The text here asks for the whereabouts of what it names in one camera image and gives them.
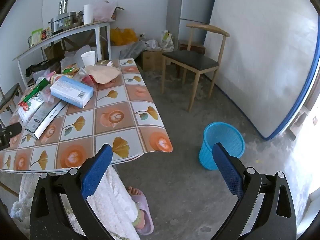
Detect white strawberry print packet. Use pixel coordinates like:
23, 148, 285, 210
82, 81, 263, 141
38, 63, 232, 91
17, 92, 45, 123

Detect green snack bag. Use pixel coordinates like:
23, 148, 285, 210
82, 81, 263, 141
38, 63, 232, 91
19, 77, 50, 105

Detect patterned tablecloth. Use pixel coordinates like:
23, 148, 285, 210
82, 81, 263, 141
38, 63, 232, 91
0, 58, 173, 174

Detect green packets on shelf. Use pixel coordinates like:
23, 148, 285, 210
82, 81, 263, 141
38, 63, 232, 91
31, 29, 43, 45

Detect person's foot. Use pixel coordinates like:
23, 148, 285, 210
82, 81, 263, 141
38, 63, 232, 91
127, 186, 145, 227

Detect blue plastic waste basket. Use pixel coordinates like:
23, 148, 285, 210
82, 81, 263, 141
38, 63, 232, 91
199, 122, 245, 170

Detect grey and white box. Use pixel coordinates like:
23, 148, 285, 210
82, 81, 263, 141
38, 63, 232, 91
25, 100, 68, 139

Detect grey refrigerator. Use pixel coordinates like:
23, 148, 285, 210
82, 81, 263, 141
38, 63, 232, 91
166, 0, 218, 48

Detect beige paper napkin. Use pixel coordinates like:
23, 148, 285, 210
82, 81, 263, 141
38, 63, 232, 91
85, 65, 121, 84

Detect pink slipper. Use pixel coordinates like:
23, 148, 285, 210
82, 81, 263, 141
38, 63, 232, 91
131, 189, 154, 235

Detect white and green plastic bag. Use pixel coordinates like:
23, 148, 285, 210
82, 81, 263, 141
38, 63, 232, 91
160, 31, 174, 49

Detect cardboard box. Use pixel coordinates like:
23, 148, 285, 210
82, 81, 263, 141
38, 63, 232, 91
137, 50, 165, 72

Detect white side table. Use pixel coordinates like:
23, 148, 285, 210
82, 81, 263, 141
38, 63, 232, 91
12, 21, 112, 88

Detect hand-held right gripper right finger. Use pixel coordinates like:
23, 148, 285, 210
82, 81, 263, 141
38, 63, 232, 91
211, 142, 297, 240

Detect white fluffy robe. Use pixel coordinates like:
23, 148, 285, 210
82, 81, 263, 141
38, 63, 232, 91
10, 166, 140, 240

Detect white mattress with blue edge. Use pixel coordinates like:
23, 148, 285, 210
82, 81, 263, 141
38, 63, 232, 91
204, 0, 320, 140

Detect wooden chair with black seat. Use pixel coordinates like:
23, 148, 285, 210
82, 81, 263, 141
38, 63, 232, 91
161, 24, 230, 112

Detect pink plastic bag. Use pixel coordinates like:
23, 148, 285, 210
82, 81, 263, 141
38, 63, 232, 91
92, 0, 118, 22

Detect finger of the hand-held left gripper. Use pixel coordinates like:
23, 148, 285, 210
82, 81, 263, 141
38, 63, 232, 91
0, 122, 22, 152

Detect yellow plastic bag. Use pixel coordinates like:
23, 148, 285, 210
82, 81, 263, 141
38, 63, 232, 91
110, 28, 138, 44

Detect white paper cup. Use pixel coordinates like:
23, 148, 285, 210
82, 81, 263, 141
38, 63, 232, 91
81, 51, 96, 67

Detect white paper towel roll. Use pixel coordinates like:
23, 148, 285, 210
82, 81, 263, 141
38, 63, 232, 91
83, 4, 94, 25

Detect metal cooking pot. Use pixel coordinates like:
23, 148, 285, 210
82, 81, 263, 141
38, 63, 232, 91
51, 12, 77, 33

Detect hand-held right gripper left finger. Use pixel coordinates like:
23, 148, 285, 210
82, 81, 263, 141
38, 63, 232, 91
29, 144, 115, 240

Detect black cloth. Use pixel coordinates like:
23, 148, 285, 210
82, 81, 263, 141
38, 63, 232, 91
26, 60, 62, 78

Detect blue tissue box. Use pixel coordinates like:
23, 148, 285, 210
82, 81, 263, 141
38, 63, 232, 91
50, 76, 94, 109

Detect grey cloth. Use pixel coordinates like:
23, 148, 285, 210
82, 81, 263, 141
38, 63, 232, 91
120, 41, 147, 59

